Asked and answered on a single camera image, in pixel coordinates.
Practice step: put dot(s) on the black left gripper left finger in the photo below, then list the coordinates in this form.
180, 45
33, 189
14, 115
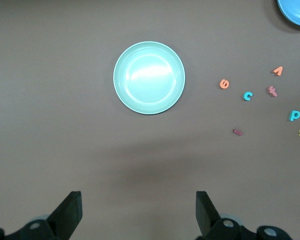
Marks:
52, 227

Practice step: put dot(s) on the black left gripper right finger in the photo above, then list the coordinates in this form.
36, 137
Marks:
222, 230

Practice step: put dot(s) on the dark red foam letter l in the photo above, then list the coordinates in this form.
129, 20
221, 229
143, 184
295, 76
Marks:
237, 132

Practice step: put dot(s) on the teal foam letter c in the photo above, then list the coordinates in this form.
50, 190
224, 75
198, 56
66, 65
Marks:
245, 96

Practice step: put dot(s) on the orange foam letter e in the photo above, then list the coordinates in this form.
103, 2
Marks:
221, 84

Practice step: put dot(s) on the brown paper table cover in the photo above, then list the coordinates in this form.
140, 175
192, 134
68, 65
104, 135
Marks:
65, 100

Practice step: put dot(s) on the teal foam letter p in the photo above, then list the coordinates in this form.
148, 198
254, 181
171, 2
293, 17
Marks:
292, 116

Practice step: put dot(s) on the red foam letter f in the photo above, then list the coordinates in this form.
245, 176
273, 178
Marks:
272, 91

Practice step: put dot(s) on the orange foam letter v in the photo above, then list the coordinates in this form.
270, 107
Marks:
279, 72

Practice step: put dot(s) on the pale green plate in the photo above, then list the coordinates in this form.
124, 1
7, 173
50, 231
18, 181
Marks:
149, 78

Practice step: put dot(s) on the blue plate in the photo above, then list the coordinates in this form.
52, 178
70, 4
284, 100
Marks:
297, 12

